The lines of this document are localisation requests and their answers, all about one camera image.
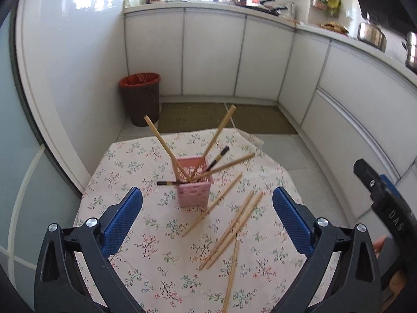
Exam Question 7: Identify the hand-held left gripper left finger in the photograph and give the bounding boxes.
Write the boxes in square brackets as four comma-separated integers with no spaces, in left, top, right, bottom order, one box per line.
[34,187,145,313]

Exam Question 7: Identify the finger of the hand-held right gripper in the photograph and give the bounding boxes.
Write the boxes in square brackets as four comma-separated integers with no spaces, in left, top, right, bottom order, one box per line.
[353,159,382,203]
[379,174,402,199]

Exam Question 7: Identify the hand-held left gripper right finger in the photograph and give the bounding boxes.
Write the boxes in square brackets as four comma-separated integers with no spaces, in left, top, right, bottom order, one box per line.
[272,187,382,313]

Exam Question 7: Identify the pile of wooden chopsticks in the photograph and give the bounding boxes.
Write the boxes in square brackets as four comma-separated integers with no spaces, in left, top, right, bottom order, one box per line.
[181,173,264,313]

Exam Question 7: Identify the pink perforated utensil holder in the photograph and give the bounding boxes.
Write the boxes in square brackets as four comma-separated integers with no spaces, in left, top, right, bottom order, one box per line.
[172,156,214,207]

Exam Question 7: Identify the tan wooden chopstick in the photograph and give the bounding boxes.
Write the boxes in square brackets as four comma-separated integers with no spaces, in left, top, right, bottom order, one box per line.
[202,105,237,165]
[144,115,193,183]
[192,153,256,181]

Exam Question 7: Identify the person's right hand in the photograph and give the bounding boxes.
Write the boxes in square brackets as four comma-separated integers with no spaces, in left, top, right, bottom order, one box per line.
[373,236,409,300]

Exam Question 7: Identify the floral tablecloth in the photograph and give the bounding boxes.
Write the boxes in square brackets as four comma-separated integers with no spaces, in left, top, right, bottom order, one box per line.
[73,127,342,313]

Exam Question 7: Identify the white cabinet with drawers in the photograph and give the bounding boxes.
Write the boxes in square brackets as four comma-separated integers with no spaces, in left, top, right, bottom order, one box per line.
[277,23,417,222]

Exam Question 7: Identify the brown floor mat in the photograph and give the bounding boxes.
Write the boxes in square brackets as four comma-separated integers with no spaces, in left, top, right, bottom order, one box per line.
[225,104,298,135]
[158,102,232,134]

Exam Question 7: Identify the frosted glass sliding door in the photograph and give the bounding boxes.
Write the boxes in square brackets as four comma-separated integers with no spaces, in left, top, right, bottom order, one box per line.
[0,7,83,300]

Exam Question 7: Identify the brown trash bin red bag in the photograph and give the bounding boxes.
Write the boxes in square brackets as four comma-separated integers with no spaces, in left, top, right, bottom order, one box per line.
[119,72,161,127]

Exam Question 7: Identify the stainless steel steamer pot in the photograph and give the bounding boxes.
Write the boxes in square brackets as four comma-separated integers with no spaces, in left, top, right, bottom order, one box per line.
[401,32,417,70]

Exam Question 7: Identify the stainless steel kettle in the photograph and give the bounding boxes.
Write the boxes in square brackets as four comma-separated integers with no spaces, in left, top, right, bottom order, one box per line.
[357,13,388,52]

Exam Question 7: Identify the white cabinet with doors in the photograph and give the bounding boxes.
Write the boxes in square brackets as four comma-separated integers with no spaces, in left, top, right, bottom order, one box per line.
[123,2,296,104]

